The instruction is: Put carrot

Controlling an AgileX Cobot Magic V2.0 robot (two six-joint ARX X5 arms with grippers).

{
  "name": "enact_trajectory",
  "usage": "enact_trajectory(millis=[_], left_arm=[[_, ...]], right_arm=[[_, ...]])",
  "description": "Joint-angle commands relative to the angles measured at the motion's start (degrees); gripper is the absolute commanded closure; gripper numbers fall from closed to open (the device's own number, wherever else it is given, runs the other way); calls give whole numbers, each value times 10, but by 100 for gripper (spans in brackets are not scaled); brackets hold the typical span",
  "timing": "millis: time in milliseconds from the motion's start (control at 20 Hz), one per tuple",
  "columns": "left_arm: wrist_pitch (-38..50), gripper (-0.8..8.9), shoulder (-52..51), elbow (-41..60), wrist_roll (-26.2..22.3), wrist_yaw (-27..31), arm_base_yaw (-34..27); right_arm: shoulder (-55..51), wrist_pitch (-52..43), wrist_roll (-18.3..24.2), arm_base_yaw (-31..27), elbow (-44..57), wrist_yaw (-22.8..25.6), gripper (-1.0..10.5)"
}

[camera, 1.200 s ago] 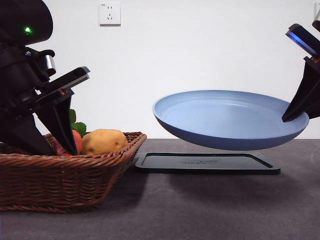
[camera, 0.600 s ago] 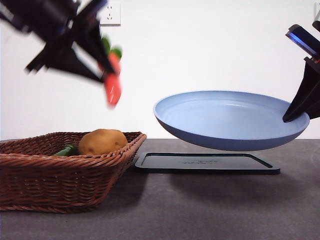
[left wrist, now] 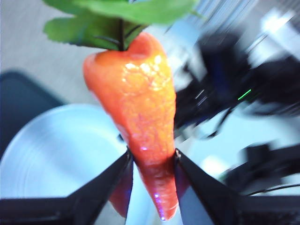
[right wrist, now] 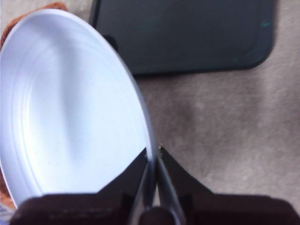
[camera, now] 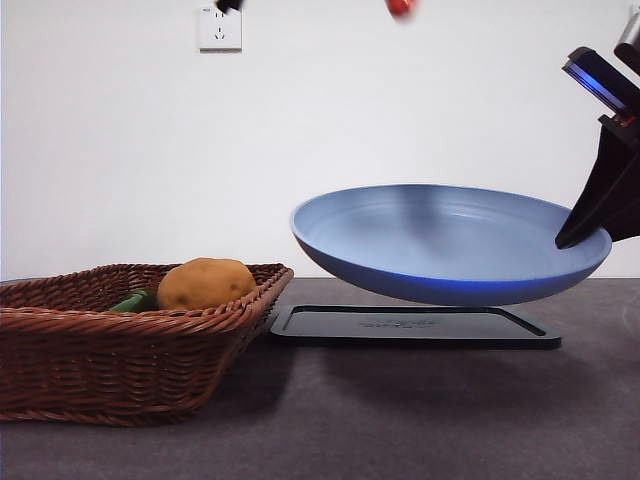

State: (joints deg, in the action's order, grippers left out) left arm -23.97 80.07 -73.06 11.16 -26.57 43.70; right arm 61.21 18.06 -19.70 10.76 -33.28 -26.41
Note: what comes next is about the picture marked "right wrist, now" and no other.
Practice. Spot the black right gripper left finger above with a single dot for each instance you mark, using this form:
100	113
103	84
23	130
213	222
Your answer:
93	208

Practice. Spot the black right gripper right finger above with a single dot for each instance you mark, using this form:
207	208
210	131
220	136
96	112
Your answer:
222	211

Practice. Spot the brown wicker basket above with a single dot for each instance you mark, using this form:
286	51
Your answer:
56	5

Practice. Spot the black rectangular tray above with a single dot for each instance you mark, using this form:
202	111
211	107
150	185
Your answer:
182	35

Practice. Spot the blue round plate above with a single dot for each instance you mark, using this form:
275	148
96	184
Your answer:
70	105

